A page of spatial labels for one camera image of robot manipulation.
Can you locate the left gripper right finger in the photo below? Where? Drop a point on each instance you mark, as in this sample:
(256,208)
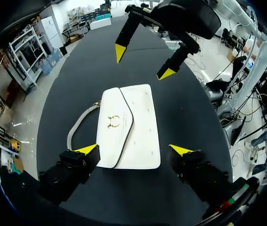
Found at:
(199,174)

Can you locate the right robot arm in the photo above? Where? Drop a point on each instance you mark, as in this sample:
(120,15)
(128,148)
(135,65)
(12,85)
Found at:
(265,61)

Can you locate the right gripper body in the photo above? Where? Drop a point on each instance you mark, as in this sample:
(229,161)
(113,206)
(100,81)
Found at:
(187,16)

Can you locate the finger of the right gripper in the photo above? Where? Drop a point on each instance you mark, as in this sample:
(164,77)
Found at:
(178,58)
(127,33)

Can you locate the person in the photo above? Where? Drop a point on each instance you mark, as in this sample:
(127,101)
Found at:
(251,46)

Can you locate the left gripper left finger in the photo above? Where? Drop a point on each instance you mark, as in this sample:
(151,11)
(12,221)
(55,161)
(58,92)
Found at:
(69,174)

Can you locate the white handbag with gold clasp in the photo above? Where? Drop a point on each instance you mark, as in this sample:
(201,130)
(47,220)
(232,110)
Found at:
(138,122)

